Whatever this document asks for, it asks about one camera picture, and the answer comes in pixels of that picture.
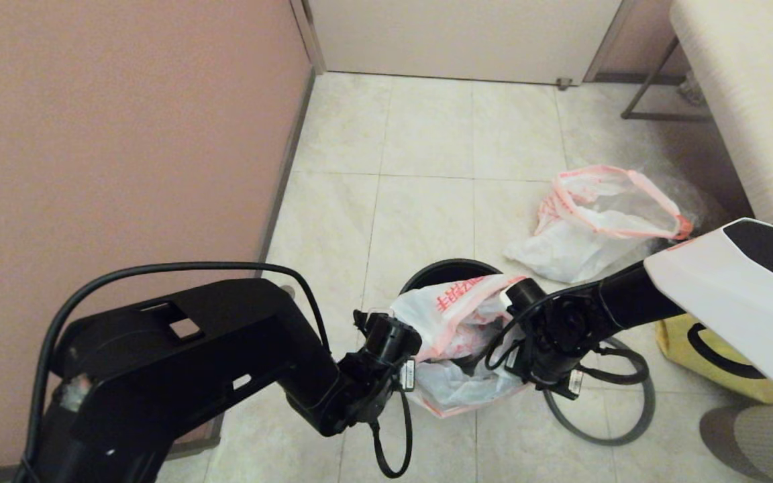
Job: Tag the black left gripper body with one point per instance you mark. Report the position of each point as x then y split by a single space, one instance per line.
373 389

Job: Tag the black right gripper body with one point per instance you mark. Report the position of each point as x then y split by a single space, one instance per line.
554 349

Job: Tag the white red bag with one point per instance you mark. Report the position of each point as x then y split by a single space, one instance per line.
574 255

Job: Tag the white plastic bag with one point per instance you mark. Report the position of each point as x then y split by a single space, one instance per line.
453 308

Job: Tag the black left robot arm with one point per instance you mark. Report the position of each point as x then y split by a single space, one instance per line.
178 362

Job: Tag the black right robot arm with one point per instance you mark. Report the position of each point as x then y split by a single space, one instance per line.
742 288

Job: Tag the black round trash bin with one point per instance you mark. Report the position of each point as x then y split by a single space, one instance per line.
440 268

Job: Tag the yellow fabric tote bag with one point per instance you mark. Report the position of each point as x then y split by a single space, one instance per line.
695 355

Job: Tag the clear bag with black contents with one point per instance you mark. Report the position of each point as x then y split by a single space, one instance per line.
695 201

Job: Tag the small metal floor stop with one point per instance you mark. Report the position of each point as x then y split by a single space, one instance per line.
564 84

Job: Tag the cream ribbed bench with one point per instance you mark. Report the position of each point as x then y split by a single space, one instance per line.
762 100

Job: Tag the beige partition panel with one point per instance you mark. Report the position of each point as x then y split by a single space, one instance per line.
460 33

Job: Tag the pink brown partition panel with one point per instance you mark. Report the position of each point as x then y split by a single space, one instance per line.
125 134

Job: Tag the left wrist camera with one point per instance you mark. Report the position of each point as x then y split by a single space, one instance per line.
362 320

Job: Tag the dark metal bench frame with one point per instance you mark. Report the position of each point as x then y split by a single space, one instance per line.
655 117

